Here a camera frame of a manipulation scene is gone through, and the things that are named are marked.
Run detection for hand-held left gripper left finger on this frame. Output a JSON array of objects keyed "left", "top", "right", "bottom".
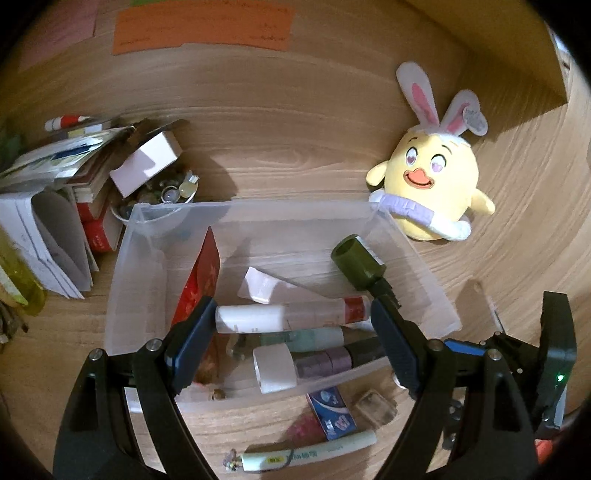
[{"left": 53, "top": 295, "right": 219, "bottom": 480}]

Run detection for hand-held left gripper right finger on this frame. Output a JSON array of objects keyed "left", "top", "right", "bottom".
[{"left": 370, "top": 296, "right": 540, "bottom": 480}]

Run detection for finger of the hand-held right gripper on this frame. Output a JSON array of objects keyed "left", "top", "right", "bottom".
[
  {"left": 444, "top": 332, "right": 542, "bottom": 374},
  {"left": 442, "top": 398, "right": 464, "bottom": 450}
]

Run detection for white tube with red end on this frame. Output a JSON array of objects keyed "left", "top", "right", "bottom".
[{"left": 215, "top": 295, "right": 372, "bottom": 334}]

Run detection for white capped bottle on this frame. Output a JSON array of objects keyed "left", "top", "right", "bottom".
[{"left": 252, "top": 344, "right": 354, "bottom": 394}]

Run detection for green pump bottle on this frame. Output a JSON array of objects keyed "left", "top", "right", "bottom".
[{"left": 331, "top": 234, "right": 400, "bottom": 315}]

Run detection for clear plastic bin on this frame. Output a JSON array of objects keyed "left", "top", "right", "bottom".
[{"left": 103, "top": 200, "right": 462, "bottom": 415}]

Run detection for dark cylinder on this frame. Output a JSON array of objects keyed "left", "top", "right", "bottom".
[{"left": 346, "top": 337, "right": 387, "bottom": 368}]

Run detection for clear small cube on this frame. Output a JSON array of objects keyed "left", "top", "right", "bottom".
[{"left": 353, "top": 389, "right": 398, "bottom": 425}]

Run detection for red snack packet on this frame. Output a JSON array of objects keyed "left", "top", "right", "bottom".
[{"left": 170, "top": 226, "right": 221, "bottom": 330}]

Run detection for blue staple box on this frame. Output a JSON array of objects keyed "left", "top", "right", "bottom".
[{"left": 306, "top": 387, "right": 357, "bottom": 440}]

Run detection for mint green tube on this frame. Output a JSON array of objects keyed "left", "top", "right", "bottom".
[{"left": 259, "top": 327, "right": 345, "bottom": 354}]

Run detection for white paper slip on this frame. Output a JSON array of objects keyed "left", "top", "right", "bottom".
[{"left": 237, "top": 267, "right": 301, "bottom": 305}]

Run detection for pink beaded item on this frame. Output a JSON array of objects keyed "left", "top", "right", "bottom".
[{"left": 284, "top": 413, "right": 326, "bottom": 446}]

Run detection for long pale tube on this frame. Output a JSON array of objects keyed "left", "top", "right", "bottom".
[{"left": 241, "top": 431, "right": 377, "bottom": 472}]

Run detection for bowl of beads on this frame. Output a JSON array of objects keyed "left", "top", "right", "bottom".
[{"left": 110, "top": 171, "right": 200, "bottom": 227}]

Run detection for red books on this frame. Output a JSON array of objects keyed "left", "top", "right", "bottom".
[{"left": 69, "top": 185, "right": 124, "bottom": 254}]

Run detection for yellow chick plush toy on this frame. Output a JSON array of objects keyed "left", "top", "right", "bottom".
[{"left": 367, "top": 61, "right": 496, "bottom": 243}]

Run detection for yellow spray bottle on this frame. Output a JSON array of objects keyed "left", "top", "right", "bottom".
[{"left": 0, "top": 226, "right": 46, "bottom": 317}]

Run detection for small white box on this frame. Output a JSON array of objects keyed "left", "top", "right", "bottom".
[{"left": 108, "top": 131, "right": 184, "bottom": 197}]

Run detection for stack of booklets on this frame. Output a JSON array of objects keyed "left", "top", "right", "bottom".
[{"left": 0, "top": 120, "right": 139, "bottom": 192}]

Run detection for red and white marker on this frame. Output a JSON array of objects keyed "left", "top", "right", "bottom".
[{"left": 45, "top": 114, "right": 93, "bottom": 132}]

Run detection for orange sticky note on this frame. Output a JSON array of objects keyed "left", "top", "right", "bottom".
[{"left": 112, "top": 4, "right": 296, "bottom": 56}]

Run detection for pink sticky note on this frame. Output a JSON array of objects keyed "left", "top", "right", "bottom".
[{"left": 18, "top": 0, "right": 99, "bottom": 70}]

